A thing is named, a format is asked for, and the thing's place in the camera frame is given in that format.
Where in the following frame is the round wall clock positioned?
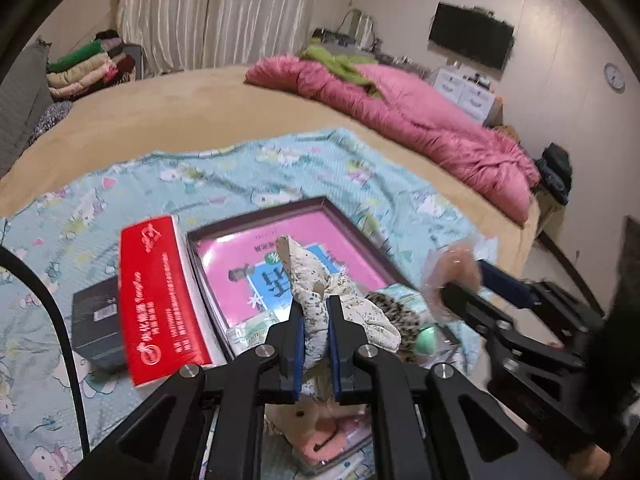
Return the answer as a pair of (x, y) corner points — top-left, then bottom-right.
(603, 62), (627, 92)

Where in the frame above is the leopard print cloth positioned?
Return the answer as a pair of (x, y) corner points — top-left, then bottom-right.
(367, 292), (426, 361)

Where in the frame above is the blue cartoon cat printed blanket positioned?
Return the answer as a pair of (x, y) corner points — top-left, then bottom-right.
(0, 127), (496, 480)

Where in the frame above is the grey quilted headboard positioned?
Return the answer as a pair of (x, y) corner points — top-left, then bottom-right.
(0, 37), (53, 176)

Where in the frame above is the cluttered side desk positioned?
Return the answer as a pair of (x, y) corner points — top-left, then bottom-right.
(309, 7), (436, 68)

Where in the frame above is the peach puff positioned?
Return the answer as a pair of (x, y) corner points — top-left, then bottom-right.
(422, 240), (501, 321)

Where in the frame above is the white floral cloth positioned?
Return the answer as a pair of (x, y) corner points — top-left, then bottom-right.
(276, 235), (403, 371)

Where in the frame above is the dark shallow box pink print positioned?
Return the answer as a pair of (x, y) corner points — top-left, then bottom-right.
(186, 197), (461, 361)

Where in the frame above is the white drawer cabinet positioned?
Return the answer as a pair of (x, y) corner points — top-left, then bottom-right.
(431, 65), (501, 126)

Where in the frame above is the pink towel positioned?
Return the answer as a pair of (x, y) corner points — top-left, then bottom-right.
(295, 412), (376, 476)

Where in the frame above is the black cardboard box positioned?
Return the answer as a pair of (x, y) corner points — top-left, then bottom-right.
(71, 275), (128, 371)

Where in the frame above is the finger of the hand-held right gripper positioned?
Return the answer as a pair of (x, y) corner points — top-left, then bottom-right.
(440, 280), (591, 366)
(475, 259), (606, 331)

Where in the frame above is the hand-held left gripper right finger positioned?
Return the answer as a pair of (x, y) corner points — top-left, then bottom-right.
(327, 295), (576, 480)

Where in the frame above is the pink quilt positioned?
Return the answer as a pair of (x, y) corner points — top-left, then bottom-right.
(244, 55), (542, 226)

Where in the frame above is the red tissue box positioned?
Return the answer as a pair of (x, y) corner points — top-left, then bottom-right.
(119, 214), (226, 388)

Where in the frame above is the green cloth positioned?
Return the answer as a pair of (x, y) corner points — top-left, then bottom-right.
(300, 44), (386, 101)

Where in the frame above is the dark bag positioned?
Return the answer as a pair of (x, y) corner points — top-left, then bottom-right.
(532, 142), (573, 206)

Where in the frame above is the stack of folded clothes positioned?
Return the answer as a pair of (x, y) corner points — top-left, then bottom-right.
(46, 30), (138, 101)

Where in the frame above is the green makeup sponge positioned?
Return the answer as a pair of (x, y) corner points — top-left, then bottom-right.
(412, 327), (441, 356)

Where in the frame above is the person's right hand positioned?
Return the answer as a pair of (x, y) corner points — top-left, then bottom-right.
(550, 440), (613, 480)

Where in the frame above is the dark patterned cloth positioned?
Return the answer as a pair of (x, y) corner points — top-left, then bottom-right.
(27, 100), (75, 146)

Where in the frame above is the black cable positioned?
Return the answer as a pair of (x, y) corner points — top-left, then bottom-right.
(0, 245), (93, 453)

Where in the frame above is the black wall television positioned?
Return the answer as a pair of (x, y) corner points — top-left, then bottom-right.
(428, 1), (516, 72)

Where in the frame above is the beige bed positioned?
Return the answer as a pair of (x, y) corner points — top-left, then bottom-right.
(0, 62), (543, 241)

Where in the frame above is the beige plush rabbit with crown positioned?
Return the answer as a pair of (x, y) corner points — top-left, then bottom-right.
(264, 400), (336, 456)

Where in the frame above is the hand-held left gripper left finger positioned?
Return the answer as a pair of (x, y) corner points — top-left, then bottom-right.
(65, 297), (308, 480)

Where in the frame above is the white striped curtain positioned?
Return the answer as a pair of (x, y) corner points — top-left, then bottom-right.
(116, 0), (351, 78)

